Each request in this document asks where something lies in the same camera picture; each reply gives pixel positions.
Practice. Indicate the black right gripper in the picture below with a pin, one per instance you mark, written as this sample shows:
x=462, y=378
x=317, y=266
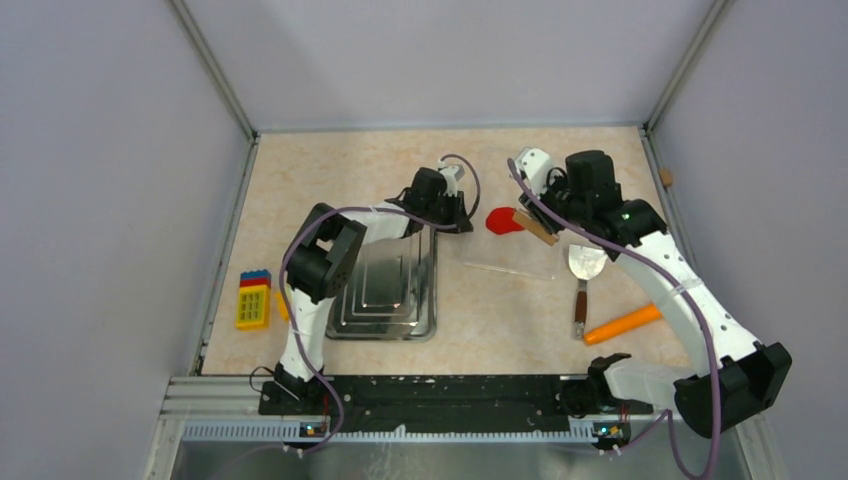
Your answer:
x=540, y=213

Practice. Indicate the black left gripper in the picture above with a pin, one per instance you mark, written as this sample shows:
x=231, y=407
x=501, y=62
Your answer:
x=458, y=215

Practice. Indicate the red dough piece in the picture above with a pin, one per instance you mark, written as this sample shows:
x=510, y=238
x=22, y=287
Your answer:
x=500, y=221

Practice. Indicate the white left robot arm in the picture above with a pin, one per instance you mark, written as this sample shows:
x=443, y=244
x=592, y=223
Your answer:
x=320, y=261

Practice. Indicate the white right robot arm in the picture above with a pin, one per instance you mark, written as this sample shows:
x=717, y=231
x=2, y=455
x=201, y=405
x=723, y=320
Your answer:
x=733, y=375

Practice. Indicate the steel rectangular tray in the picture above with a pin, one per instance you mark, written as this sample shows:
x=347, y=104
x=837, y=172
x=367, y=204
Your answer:
x=392, y=294

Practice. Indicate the small wooden block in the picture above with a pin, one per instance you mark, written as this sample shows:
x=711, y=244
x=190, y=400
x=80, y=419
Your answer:
x=666, y=178

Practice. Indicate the orange carrot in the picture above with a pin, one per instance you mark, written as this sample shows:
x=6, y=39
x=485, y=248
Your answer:
x=624, y=324

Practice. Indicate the colourful toy block stack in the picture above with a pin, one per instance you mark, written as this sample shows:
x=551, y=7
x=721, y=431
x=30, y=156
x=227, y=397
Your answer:
x=254, y=301

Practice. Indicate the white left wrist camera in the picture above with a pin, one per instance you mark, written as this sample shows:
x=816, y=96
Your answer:
x=452, y=174

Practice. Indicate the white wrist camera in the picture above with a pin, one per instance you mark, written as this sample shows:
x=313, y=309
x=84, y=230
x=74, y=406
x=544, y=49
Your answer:
x=533, y=166
x=452, y=174

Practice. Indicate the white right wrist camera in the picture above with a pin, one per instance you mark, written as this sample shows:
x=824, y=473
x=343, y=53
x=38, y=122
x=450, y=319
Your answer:
x=533, y=166

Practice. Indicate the metal spatula wooden handle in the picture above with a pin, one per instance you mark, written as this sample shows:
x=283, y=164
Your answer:
x=585, y=263

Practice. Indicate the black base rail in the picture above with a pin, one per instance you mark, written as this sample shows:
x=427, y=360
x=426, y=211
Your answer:
x=450, y=404

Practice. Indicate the aluminium frame rail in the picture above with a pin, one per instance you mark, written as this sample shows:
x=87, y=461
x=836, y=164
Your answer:
x=225, y=408

